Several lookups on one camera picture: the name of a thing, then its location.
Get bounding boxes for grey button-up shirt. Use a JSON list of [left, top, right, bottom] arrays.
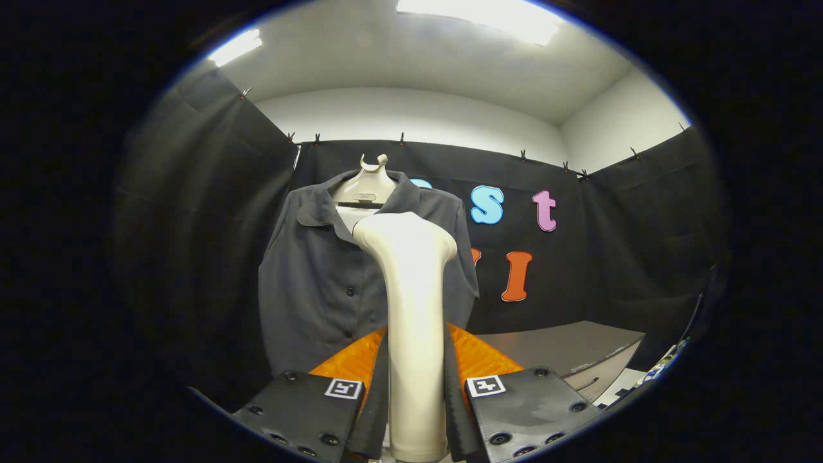
[[258, 170, 480, 379]]

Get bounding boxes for grey cabinet with dark top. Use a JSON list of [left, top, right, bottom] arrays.
[[476, 320, 646, 403]]

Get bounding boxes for narrow ceiling light panel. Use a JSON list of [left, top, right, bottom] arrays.
[[207, 28, 263, 68]]

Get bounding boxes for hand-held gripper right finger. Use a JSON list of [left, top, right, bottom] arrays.
[[442, 323, 604, 463]]

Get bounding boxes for cream garment steamer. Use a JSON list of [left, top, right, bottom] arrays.
[[352, 212, 458, 463]]

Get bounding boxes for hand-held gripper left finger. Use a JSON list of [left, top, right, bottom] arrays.
[[233, 327, 392, 463]]

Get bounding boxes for cluttered white side table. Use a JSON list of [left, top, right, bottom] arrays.
[[595, 338, 692, 409]]

